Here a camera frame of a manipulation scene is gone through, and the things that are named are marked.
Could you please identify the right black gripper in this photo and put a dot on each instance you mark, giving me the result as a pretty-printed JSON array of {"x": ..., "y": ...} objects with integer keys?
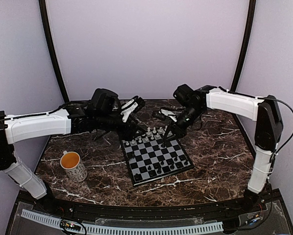
[{"x": 179, "y": 131}]

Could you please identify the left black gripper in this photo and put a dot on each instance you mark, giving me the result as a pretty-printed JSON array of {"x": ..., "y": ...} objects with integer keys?
[{"x": 129, "y": 129}]

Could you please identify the black grey chess board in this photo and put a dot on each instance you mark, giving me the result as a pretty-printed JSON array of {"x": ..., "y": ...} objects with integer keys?
[{"x": 144, "y": 154}]

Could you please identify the black knight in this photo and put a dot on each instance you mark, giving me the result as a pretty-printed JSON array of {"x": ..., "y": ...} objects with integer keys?
[{"x": 179, "y": 165}]

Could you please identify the black piece edge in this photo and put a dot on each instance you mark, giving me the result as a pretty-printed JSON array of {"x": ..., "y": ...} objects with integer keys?
[{"x": 137, "y": 176}]

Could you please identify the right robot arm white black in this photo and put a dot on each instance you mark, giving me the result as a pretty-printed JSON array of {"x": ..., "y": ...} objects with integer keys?
[{"x": 263, "y": 111}]

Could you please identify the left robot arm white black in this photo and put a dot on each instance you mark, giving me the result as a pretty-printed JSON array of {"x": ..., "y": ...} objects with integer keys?
[{"x": 103, "y": 111}]

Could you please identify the patterned mug with yellow interior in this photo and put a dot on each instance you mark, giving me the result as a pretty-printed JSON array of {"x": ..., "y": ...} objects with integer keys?
[{"x": 73, "y": 166}]

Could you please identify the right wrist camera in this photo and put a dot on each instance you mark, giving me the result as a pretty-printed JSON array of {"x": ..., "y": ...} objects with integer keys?
[{"x": 164, "y": 114}]

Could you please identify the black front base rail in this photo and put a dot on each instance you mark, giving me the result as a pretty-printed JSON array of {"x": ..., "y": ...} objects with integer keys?
[{"x": 230, "y": 210}]

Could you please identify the white slotted cable duct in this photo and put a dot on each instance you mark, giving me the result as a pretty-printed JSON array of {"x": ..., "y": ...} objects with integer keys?
[{"x": 118, "y": 227}]

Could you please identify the right black frame post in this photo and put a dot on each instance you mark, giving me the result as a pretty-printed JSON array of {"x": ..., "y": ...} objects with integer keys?
[{"x": 244, "y": 46}]

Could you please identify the black frame post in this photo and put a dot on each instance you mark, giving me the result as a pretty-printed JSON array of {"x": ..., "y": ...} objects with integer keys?
[
  {"x": 244, "y": 46},
  {"x": 51, "y": 49}
]

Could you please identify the left black frame post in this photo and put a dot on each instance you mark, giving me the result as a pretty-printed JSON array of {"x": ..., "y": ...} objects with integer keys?
[{"x": 51, "y": 49}]

